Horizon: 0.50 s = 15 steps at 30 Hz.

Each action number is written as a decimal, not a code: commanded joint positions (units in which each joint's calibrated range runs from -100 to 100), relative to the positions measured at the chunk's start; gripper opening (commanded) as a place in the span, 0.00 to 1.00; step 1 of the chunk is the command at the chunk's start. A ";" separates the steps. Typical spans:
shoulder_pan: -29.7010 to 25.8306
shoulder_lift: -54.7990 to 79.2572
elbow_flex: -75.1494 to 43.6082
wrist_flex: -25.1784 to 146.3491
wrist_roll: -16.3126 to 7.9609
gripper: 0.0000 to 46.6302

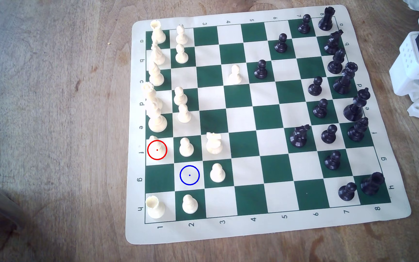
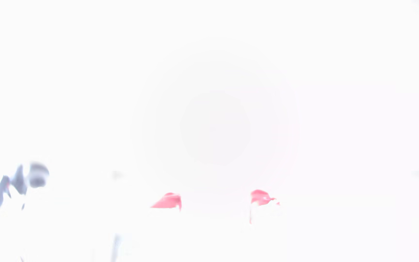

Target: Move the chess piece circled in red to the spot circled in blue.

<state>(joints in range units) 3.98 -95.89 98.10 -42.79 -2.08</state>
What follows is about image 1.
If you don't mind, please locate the white bishop chess piece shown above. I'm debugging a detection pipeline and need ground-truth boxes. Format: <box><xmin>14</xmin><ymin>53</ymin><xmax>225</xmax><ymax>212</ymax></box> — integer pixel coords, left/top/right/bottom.
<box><xmin>148</xmin><ymin>61</ymin><xmax>165</xmax><ymax>87</ymax></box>
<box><xmin>148</xmin><ymin>136</ymin><xmax>167</xmax><ymax>158</ymax></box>

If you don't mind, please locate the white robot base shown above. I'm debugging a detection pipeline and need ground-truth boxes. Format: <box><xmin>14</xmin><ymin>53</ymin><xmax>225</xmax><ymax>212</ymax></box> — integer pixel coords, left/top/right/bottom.
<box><xmin>389</xmin><ymin>60</ymin><xmax>419</xmax><ymax>125</ymax></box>

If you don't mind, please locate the white knight chess piece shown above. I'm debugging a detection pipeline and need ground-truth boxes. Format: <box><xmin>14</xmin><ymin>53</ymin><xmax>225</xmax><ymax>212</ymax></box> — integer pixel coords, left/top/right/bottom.
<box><xmin>206</xmin><ymin>132</ymin><xmax>223</xmax><ymax>155</ymax></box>
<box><xmin>150</xmin><ymin>39</ymin><xmax>166</xmax><ymax>66</ymax></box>

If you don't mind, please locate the white pawn chess piece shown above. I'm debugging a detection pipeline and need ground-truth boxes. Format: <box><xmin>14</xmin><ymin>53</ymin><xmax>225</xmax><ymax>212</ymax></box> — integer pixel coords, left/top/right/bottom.
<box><xmin>176</xmin><ymin>24</ymin><xmax>189</xmax><ymax>46</ymax></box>
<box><xmin>209</xmin><ymin>163</ymin><xmax>226</xmax><ymax>183</ymax></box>
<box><xmin>179</xmin><ymin>137</ymin><xmax>195</xmax><ymax>158</ymax></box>
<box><xmin>173</xmin><ymin>87</ymin><xmax>188</xmax><ymax>106</ymax></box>
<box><xmin>182</xmin><ymin>194</ymin><xmax>199</xmax><ymax>214</ymax></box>
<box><xmin>228</xmin><ymin>64</ymin><xmax>243</xmax><ymax>85</ymax></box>
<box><xmin>177</xmin><ymin>104</ymin><xmax>193</xmax><ymax>123</ymax></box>
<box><xmin>175</xmin><ymin>44</ymin><xmax>189</xmax><ymax>64</ymax></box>

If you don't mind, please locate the green and white chess mat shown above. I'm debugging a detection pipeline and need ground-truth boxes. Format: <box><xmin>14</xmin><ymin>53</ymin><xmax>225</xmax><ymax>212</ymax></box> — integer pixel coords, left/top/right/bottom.
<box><xmin>125</xmin><ymin>4</ymin><xmax>412</xmax><ymax>245</ymax></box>

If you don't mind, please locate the white king chess piece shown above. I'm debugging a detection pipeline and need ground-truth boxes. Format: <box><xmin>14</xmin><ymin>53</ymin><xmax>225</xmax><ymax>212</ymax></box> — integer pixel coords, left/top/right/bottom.
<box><xmin>148</xmin><ymin>100</ymin><xmax>168</xmax><ymax>133</ymax></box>

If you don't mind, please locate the white queen chess piece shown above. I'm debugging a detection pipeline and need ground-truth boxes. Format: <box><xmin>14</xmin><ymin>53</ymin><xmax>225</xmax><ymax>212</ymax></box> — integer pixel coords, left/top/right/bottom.
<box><xmin>141</xmin><ymin>82</ymin><xmax>163</xmax><ymax>111</ymax></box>

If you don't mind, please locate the black pawn chess piece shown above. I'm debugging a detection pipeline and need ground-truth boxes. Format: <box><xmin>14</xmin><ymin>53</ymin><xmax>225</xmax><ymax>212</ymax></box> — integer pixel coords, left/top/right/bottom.
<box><xmin>324</xmin><ymin>151</ymin><xmax>342</xmax><ymax>170</ymax></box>
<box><xmin>321</xmin><ymin>124</ymin><xmax>338</xmax><ymax>144</ymax></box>
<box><xmin>274</xmin><ymin>33</ymin><xmax>289</xmax><ymax>53</ymax></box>
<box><xmin>308</xmin><ymin>76</ymin><xmax>323</xmax><ymax>97</ymax></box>
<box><xmin>338</xmin><ymin>182</ymin><xmax>358</xmax><ymax>202</ymax></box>
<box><xmin>254</xmin><ymin>59</ymin><xmax>268</xmax><ymax>79</ymax></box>
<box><xmin>313</xmin><ymin>98</ymin><xmax>329</xmax><ymax>119</ymax></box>
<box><xmin>298</xmin><ymin>14</ymin><xmax>312</xmax><ymax>34</ymax></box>

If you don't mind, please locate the black knight chess piece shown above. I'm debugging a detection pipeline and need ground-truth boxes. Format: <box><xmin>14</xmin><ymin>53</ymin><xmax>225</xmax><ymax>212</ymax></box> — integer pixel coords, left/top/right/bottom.
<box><xmin>290</xmin><ymin>124</ymin><xmax>311</xmax><ymax>148</ymax></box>
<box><xmin>323</xmin><ymin>29</ymin><xmax>344</xmax><ymax>55</ymax></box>

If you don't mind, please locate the white rook chess piece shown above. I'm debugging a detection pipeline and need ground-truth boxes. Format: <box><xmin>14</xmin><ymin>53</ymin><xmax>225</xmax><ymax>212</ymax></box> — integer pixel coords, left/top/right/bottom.
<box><xmin>150</xmin><ymin>20</ymin><xmax>167</xmax><ymax>44</ymax></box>
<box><xmin>146</xmin><ymin>195</ymin><xmax>166</xmax><ymax>219</ymax></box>

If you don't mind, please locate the black queen chess piece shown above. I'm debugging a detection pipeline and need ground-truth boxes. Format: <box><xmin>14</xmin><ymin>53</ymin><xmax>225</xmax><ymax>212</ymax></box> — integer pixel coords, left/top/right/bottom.
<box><xmin>333</xmin><ymin>62</ymin><xmax>359</xmax><ymax>95</ymax></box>

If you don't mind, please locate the black bishop chess piece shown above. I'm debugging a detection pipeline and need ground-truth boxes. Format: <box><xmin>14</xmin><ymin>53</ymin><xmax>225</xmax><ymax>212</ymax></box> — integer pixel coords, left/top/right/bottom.
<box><xmin>327</xmin><ymin>48</ymin><xmax>346</xmax><ymax>75</ymax></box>
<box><xmin>348</xmin><ymin>117</ymin><xmax>369</xmax><ymax>142</ymax></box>

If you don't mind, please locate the black king chess piece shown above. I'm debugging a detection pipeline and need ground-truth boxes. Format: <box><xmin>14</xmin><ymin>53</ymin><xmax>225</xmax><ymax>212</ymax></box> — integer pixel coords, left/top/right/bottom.
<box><xmin>343</xmin><ymin>87</ymin><xmax>371</xmax><ymax>122</ymax></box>

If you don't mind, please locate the black rook chess piece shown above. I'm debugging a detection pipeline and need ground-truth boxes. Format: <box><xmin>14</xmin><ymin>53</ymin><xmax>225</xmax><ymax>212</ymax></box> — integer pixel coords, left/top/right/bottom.
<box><xmin>360</xmin><ymin>172</ymin><xmax>385</xmax><ymax>196</ymax></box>
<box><xmin>318</xmin><ymin>7</ymin><xmax>336</xmax><ymax>31</ymax></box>

